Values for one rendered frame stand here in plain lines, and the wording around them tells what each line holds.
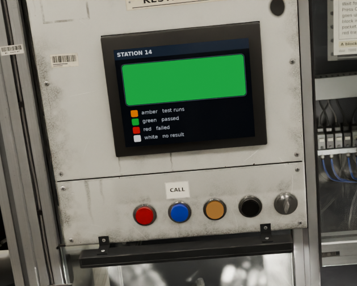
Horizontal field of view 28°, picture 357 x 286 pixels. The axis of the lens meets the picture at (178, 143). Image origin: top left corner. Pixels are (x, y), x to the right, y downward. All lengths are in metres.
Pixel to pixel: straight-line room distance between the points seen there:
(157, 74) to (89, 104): 0.13
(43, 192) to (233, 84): 0.38
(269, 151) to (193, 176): 0.13
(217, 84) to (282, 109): 0.12
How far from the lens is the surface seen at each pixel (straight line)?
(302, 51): 1.16
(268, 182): 1.20
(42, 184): 1.24
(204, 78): 1.12
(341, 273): 1.80
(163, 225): 1.23
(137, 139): 1.15
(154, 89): 1.13
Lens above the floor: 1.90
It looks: 18 degrees down
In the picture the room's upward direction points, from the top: 6 degrees counter-clockwise
